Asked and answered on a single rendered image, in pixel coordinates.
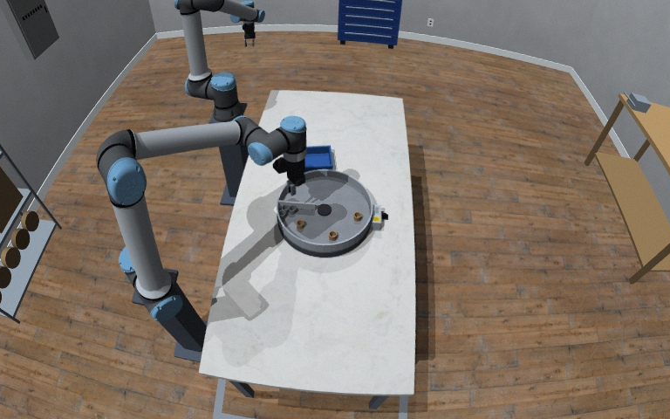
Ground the blue crate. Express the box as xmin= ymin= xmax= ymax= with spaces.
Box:
xmin=304 ymin=144 xmax=337 ymax=172

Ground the grey turntable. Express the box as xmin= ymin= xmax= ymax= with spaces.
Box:
xmin=276 ymin=168 xmax=378 ymax=258

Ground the white table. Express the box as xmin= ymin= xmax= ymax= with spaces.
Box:
xmin=198 ymin=89 xmax=418 ymax=412

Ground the blue drawer cabinet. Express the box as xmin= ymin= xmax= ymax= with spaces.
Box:
xmin=337 ymin=0 xmax=404 ymax=50

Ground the metal shelf unit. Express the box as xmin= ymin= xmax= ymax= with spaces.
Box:
xmin=0 ymin=92 xmax=64 ymax=325

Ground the wooden workbench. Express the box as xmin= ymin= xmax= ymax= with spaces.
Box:
xmin=585 ymin=91 xmax=670 ymax=285

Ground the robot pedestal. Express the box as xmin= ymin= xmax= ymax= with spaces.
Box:
xmin=131 ymin=285 xmax=209 ymax=364
xmin=208 ymin=102 xmax=250 ymax=207

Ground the grey wall panel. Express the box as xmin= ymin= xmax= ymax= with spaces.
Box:
xmin=0 ymin=0 xmax=60 ymax=61

